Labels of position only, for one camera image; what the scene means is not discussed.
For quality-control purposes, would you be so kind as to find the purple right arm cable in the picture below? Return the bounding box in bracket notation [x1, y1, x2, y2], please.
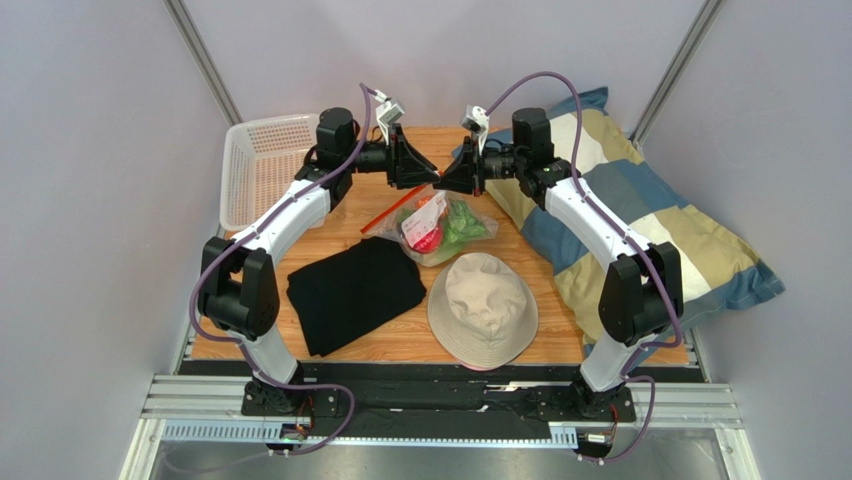
[485, 71, 684, 465]

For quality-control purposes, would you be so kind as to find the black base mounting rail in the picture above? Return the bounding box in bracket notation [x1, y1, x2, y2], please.
[139, 359, 743, 451]

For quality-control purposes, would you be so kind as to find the fake red apple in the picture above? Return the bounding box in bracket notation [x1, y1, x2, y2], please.
[403, 223, 444, 254]

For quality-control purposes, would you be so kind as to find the blue beige checked pillow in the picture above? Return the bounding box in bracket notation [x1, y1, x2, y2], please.
[486, 87, 786, 350]

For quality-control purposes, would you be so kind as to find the black folded cloth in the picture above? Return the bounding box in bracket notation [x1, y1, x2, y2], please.
[287, 237, 427, 357]

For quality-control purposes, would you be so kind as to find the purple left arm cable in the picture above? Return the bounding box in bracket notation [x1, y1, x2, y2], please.
[189, 82, 384, 457]

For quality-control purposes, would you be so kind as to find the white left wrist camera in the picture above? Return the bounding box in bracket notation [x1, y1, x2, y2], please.
[373, 90, 405, 144]

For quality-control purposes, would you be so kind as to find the fake green lettuce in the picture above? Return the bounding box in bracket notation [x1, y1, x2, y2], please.
[442, 200, 490, 244]

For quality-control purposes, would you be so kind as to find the beige bucket hat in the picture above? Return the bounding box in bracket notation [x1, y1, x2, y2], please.
[427, 253, 539, 372]

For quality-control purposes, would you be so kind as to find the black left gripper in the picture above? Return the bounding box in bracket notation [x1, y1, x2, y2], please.
[343, 124, 441, 191]

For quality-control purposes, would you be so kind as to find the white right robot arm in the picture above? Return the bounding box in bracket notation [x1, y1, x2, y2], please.
[436, 106, 683, 419]

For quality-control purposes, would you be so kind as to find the white plastic basket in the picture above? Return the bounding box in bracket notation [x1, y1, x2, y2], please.
[219, 113, 319, 232]

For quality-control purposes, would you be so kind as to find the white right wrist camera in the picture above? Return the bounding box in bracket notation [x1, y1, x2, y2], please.
[460, 105, 490, 152]

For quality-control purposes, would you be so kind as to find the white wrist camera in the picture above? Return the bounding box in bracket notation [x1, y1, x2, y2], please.
[460, 105, 490, 152]
[373, 90, 405, 144]

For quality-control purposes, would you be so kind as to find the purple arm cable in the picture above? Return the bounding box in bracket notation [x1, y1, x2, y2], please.
[485, 71, 684, 465]
[189, 82, 384, 457]

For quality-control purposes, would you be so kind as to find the clear orange zip top bag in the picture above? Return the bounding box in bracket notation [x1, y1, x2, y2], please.
[361, 186, 498, 267]

